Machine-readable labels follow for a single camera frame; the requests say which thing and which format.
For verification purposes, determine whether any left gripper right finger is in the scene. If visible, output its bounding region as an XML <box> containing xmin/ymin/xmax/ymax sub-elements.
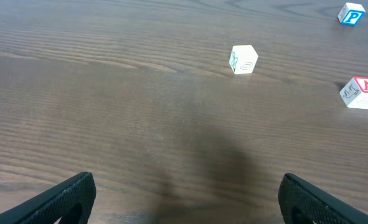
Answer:
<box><xmin>278</xmin><ymin>173</ymin><xmax>368</xmax><ymax>224</ymax></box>

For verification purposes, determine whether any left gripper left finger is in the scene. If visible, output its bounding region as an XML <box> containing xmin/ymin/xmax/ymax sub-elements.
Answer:
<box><xmin>0</xmin><ymin>172</ymin><xmax>96</xmax><ymax>224</ymax></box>

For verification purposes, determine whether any yellow wooden block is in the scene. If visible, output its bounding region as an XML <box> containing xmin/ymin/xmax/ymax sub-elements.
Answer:
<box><xmin>229</xmin><ymin>45</ymin><xmax>259</xmax><ymax>75</ymax></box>

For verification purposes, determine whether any red letter A block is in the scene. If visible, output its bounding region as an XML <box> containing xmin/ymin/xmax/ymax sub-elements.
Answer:
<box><xmin>339</xmin><ymin>77</ymin><xmax>368</xmax><ymax>109</ymax></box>

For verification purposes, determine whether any blue and white block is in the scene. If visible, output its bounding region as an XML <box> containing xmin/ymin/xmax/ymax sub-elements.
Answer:
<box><xmin>338</xmin><ymin>2</ymin><xmax>366</xmax><ymax>26</ymax></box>

